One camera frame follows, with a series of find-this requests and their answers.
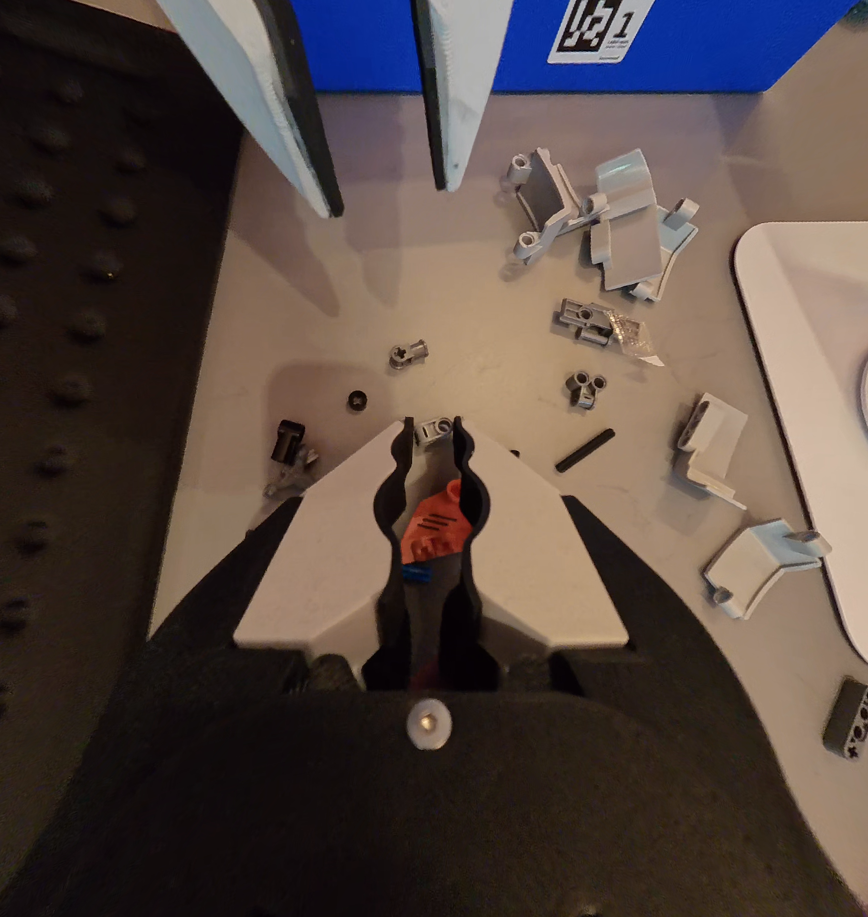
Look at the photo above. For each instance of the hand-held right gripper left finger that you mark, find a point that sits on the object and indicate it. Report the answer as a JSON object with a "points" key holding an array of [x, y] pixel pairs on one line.
{"points": [[319, 573]]}

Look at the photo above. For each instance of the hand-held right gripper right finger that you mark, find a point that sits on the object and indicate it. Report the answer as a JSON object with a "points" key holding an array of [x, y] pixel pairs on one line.
{"points": [[541, 573]]}

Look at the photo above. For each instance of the grey joint with black pin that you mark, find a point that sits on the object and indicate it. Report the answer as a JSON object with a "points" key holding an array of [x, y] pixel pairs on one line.
{"points": [[288, 440]]}

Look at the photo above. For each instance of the small clear plastic wrapper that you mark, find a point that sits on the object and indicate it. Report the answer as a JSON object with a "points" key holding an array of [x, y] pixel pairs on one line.
{"points": [[634, 337]]}

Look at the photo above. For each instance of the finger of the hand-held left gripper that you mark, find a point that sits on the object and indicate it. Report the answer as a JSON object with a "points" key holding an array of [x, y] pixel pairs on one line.
{"points": [[466, 71], [247, 71]]}

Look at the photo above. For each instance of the blue plastic bin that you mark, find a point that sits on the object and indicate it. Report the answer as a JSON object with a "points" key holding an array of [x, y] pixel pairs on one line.
{"points": [[376, 43]]}

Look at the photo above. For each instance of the dark grey double tube connector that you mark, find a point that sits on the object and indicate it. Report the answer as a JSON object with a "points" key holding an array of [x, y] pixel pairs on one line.
{"points": [[586, 389]]}

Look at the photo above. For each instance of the short black axle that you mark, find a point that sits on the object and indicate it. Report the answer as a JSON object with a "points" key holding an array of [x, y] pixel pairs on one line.
{"points": [[584, 450]]}

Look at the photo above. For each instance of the light grey boxy panel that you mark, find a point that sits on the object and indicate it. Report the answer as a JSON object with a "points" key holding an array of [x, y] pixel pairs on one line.
{"points": [[717, 430]]}

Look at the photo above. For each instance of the black dimpled foam pad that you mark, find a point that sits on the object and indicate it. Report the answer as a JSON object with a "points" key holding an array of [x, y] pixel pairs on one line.
{"points": [[82, 358]]}

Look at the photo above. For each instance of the dark grey connector block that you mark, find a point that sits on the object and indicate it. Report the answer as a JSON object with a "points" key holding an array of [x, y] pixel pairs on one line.
{"points": [[581, 321]]}

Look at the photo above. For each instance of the small blue pin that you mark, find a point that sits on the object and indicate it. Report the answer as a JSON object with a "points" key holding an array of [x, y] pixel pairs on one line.
{"points": [[416, 574]]}

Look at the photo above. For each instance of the small black bush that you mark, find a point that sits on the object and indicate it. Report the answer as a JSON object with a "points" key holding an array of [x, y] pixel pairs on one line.
{"points": [[359, 400]]}

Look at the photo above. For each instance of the dark grey short beam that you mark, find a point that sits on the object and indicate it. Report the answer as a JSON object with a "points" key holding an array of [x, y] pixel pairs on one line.
{"points": [[849, 716]]}

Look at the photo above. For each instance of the small dark grey pin connector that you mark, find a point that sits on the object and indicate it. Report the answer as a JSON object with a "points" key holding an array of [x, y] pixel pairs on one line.
{"points": [[434, 430]]}

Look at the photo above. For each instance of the white book stand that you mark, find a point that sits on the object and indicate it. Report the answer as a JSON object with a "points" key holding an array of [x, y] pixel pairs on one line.
{"points": [[799, 358]]}

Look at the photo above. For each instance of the orange wedge panel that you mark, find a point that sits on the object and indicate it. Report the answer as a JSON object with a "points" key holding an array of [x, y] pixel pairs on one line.
{"points": [[434, 530]]}

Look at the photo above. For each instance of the light grey flat clip panel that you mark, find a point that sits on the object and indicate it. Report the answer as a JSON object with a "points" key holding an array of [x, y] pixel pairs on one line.
{"points": [[753, 566]]}

